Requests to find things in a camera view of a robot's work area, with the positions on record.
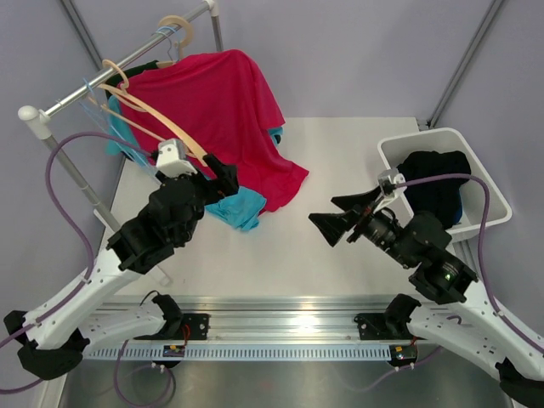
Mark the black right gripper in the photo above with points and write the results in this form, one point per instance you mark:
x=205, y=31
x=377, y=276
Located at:
x=333, y=224

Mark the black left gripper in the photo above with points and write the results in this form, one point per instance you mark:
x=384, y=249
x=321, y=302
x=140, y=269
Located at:
x=226, y=178

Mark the black t shirt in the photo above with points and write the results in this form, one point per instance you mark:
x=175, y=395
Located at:
x=436, y=197

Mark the wooden hanger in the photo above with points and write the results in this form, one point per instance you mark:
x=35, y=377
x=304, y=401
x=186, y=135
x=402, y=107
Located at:
x=184, y=31
x=136, y=104

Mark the light blue wire hanger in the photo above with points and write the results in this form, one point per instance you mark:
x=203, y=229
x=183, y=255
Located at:
x=116, y=128

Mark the blue t shirt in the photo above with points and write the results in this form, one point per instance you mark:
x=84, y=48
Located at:
x=457, y=209

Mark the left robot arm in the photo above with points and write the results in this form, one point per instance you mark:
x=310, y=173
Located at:
x=56, y=336

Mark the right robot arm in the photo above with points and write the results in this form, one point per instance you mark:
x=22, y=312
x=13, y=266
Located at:
x=513, y=357

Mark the turquoise t shirt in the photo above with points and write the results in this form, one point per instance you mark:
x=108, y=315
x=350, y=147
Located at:
x=239, y=211

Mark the pink t shirt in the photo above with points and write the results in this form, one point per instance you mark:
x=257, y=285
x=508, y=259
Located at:
x=224, y=103

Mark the white plastic basket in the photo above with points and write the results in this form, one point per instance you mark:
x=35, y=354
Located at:
x=395, y=149

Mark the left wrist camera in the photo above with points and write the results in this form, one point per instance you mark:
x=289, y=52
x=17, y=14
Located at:
x=172, y=160

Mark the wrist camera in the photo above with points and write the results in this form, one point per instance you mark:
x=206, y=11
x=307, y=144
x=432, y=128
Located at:
x=172, y=160
x=391, y=185

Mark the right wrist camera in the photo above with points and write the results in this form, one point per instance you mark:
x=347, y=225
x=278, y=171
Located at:
x=391, y=185

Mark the aluminium mounting rail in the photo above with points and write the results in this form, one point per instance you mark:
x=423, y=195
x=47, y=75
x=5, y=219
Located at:
x=307, y=329

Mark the rear blue wire hanger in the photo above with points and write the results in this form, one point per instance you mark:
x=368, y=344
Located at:
x=172, y=37

